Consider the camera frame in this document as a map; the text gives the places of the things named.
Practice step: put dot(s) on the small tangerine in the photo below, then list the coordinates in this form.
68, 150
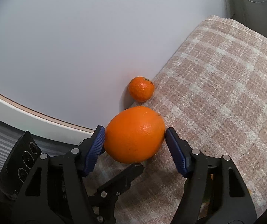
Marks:
141, 89

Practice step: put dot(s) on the beige checked tablecloth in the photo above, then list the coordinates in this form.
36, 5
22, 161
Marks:
217, 98

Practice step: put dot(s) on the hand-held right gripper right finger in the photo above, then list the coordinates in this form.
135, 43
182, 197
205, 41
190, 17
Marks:
176, 149

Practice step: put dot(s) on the white panel board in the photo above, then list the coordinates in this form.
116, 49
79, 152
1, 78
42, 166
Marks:
77, 51

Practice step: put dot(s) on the large oval orange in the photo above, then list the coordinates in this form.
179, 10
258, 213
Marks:
133, 133

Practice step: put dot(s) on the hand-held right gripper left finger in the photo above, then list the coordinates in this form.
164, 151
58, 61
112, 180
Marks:
96, 149

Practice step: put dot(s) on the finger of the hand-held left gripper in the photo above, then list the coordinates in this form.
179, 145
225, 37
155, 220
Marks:
124, 177

